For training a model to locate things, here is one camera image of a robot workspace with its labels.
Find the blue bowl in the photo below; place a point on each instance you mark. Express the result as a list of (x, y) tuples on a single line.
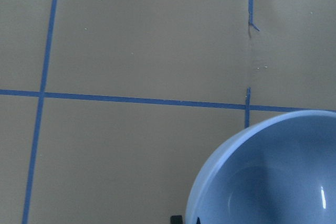
[(281, 170)]

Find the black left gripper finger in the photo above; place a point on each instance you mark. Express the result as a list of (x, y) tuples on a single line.
[(176, 219)]

